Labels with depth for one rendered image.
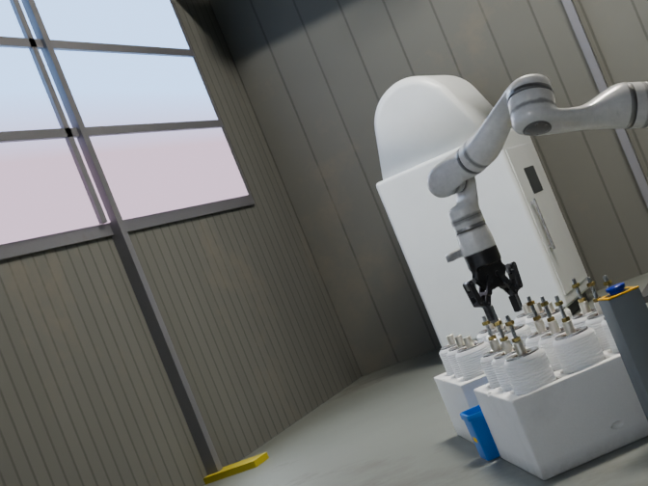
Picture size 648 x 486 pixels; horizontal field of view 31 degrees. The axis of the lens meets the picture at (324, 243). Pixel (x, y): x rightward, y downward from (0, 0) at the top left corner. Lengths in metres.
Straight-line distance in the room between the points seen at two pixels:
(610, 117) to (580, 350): 0.53
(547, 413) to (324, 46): 3.84
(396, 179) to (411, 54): 0.95
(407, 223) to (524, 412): 2.78
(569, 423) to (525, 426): 0.10
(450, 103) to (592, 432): 2.80
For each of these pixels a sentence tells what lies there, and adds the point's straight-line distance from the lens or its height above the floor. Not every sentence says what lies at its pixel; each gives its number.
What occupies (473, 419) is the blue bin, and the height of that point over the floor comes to 0.11.
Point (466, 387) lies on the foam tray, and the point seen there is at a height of 0.17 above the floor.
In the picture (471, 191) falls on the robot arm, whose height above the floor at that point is 0.62.
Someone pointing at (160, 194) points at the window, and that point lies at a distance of 5.02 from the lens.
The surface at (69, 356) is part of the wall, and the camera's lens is 4.15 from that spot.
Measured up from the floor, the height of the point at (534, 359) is 0.24.
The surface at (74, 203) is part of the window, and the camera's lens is 4.47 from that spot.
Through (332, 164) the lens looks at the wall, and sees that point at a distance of 6.10.
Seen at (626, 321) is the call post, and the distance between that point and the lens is 2.44.
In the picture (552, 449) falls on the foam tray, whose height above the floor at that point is 0.05.
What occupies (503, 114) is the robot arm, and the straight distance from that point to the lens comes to 2.40.
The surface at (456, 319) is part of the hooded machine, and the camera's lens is 5.21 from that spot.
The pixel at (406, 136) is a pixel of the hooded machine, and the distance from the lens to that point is 5.22.
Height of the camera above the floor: 0.58
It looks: 1 degrees up
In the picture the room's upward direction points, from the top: 22 degrees counter-clockwise
